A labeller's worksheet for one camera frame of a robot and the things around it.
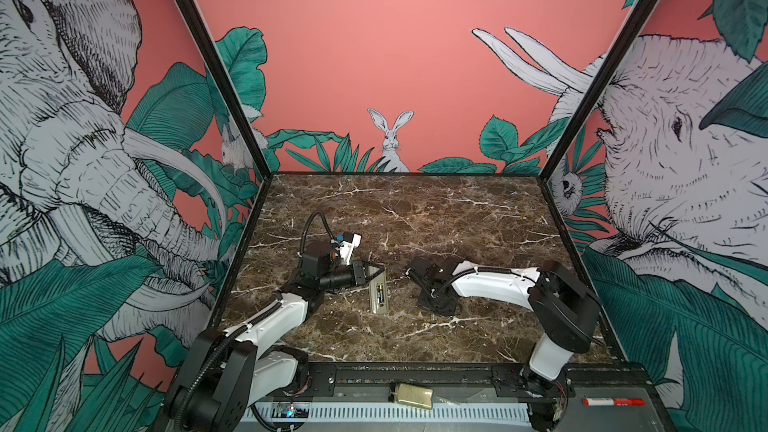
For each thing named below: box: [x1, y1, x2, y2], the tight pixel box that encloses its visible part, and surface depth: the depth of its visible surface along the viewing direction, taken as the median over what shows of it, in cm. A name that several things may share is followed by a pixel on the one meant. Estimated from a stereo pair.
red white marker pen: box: [582, 398, 646, 406], surface depth 72 cm
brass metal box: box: [396, 383, 434, 410], surface depth 70 cm
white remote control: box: [368, 266, 390, 315], surface depth 79 cm
